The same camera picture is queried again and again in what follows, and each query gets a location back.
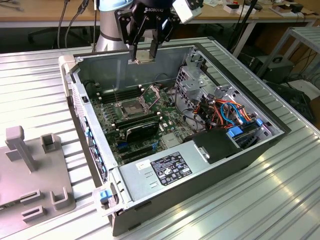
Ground green motherboard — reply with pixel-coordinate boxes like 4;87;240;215
88;83;198;166

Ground metal socket cover frame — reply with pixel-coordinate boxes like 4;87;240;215
140;84;164;106

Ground black graphics card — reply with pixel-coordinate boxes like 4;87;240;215
124;121;161;144

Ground metal slat shelf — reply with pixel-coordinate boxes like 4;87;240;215
257;26;320;79

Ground CPU socket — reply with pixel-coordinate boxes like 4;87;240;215
115;98;151;120

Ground open black PC case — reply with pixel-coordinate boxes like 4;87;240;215
57;42;292;237

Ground black expansion slot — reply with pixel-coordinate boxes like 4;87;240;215
116;144;154;157

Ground blue case latch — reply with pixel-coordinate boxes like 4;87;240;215
98;189;111;205

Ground black plastic shroud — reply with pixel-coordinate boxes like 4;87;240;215
182;129;244;165

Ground grey parts rack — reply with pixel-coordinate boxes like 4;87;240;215
0;125;77;225

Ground silver chipset heatsink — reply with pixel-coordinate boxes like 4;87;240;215
161;133;183;149

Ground black box with handle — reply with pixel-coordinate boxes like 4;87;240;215
249;56;295;84

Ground blue expansion slot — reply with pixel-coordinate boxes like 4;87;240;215
117;139;157;151

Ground grey power supply unit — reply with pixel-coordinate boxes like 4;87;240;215
117;139;210;204

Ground long wooden desk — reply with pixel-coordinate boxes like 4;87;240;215
0;0;320;58

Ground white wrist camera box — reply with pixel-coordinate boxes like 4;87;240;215
174;0;203;25

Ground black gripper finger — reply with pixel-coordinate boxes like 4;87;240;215
149;15;179;60
117;9;149;63

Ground silver drive cage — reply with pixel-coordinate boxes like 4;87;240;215
174;65;218;126

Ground dark glass panel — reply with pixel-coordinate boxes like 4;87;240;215
264;81;317;123

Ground black RAM slot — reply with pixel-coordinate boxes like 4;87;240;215
96;87;144;97
98;84;142;94
114;111;161;126
99;93;144;104
116;115;164;130
98;90;145;100

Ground silver CPU plate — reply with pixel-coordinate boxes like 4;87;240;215
131;49;154;65

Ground blue data cable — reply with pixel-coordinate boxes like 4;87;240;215
219;99;254;125

